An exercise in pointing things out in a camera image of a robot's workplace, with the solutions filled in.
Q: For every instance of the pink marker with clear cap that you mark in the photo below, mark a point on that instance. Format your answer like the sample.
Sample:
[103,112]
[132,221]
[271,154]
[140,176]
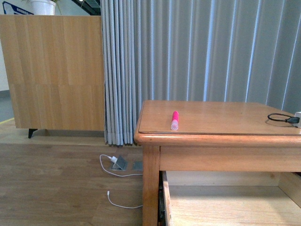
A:
[175,120]

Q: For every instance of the wooden drawer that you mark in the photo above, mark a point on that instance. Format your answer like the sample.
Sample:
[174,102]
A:
[230,198]

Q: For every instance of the wooden nightstand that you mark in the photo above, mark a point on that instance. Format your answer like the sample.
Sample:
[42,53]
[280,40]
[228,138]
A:
[211,137]

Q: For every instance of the closed metal floor socket cover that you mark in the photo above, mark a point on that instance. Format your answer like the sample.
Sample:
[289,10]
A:
[138,166]

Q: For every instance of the open metal floor socket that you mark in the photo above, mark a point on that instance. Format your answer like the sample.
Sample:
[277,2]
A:
[121,164]

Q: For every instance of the white charger plug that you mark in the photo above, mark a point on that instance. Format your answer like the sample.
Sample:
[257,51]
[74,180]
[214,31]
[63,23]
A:
[113,159]

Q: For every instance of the grey pleated curtain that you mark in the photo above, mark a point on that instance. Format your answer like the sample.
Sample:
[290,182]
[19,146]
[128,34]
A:
[198,50]

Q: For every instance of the light wooden cabinet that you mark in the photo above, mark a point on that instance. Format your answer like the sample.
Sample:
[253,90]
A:
[55,71]

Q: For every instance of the black cabinet leg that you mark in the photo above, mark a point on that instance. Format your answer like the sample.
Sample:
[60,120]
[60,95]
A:
[31,132]

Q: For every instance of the white device on nightstand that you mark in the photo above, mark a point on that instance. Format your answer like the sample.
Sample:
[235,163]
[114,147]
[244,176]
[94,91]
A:
[298,116]

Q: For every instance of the white plant pot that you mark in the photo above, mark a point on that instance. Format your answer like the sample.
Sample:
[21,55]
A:
[43,7]

